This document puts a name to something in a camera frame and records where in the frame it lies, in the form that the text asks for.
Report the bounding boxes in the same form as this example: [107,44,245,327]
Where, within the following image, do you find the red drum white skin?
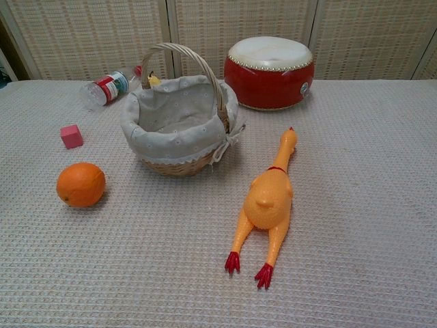
[223,36,315,111]

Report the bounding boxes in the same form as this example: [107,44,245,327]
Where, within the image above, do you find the red foam cube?
[60,124,85,150]

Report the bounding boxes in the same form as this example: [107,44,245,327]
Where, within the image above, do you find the beige waffle tablecloth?
[0,79,437,328]

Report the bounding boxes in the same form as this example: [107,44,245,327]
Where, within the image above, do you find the clear plastic bottle red label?
[80,65,143,111]

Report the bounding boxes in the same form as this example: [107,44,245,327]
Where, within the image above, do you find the orange fruit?
[56,162,107,208]

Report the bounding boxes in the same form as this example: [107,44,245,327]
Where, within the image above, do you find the woven basket with cloth liner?
[119,42,247,178]

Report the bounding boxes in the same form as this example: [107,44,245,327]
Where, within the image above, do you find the yellow rubber chicken toy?
[224,126,298,290]

